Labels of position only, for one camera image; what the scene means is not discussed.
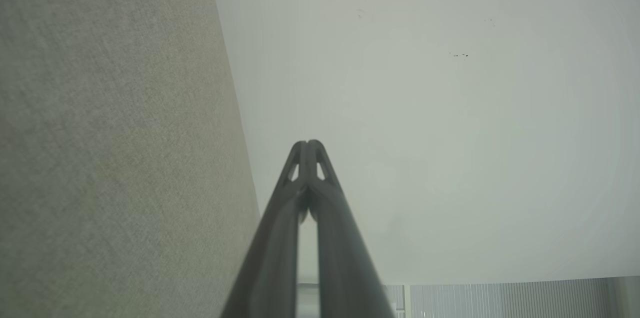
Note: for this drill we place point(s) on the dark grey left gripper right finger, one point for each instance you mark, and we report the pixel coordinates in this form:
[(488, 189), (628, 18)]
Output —
[(345, 258)]

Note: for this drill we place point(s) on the ribbed grey wall panel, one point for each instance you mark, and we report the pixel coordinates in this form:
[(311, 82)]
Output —
[(500, 299)]

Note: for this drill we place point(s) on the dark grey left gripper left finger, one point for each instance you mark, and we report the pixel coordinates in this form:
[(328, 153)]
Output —
[(270, 258)]

